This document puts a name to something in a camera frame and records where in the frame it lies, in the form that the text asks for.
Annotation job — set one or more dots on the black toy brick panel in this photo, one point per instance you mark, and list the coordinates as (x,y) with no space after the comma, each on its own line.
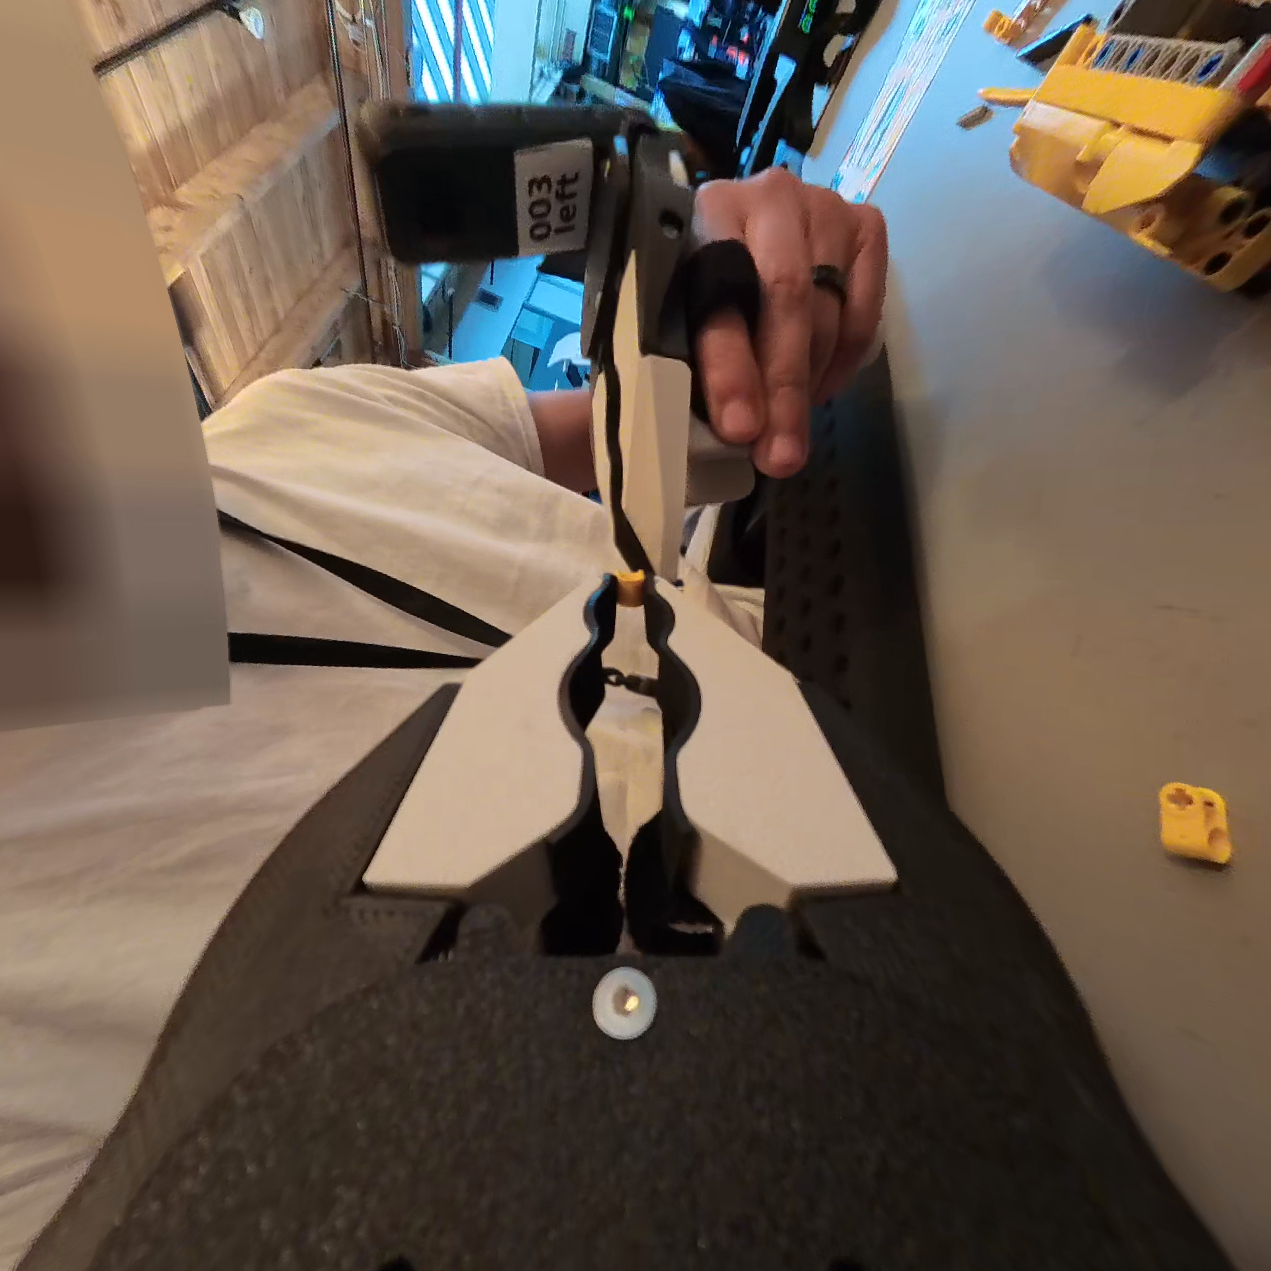
(1052,45)

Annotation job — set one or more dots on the yellow toy brick connector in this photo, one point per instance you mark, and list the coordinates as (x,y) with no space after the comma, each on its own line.
(1195,823)
(632,589)

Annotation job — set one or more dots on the small grey toy pin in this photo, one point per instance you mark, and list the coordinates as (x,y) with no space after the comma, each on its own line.
(973,114)

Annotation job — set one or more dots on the yellow thin toy rod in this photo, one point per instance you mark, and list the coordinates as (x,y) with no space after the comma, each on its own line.
(1004,98)

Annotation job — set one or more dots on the yellow toy brick car model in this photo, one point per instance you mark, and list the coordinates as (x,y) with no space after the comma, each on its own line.
(1120,131)

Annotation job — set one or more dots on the yellow angled toy brick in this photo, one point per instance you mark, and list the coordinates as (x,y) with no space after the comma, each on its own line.
(1004,23)

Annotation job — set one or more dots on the black metal pipe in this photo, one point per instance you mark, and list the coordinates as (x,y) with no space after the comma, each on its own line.
(169,40)

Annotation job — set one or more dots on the black dimpled chair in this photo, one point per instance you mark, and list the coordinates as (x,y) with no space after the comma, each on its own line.
(832,599)

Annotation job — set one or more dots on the person's left hand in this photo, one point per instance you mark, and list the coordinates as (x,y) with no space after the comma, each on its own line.
(795,238)

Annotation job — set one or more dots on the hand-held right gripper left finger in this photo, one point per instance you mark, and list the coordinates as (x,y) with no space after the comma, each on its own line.
(495,756)

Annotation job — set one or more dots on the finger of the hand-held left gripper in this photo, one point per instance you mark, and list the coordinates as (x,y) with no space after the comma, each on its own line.
(662,445)
(604,419)

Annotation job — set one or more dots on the person's left forearm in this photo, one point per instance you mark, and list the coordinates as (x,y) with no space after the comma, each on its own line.
(564,438)

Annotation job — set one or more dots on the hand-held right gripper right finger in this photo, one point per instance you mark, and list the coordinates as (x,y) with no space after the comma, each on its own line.
(776,775)

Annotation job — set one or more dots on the colourful sticker sheet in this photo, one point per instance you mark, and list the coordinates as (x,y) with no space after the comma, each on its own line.
(894,88)

